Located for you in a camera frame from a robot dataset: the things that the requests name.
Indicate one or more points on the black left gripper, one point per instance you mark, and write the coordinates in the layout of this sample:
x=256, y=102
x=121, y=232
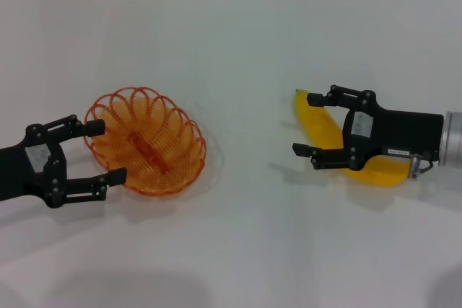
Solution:
x=18, y=178

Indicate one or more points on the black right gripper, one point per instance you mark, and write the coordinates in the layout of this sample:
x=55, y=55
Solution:
x=404, y=127

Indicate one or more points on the yellow banana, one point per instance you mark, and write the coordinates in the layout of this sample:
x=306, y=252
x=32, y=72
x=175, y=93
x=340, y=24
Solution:
x=321, y=124

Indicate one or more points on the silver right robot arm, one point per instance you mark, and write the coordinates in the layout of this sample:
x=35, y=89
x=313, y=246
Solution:
x=453, y=138

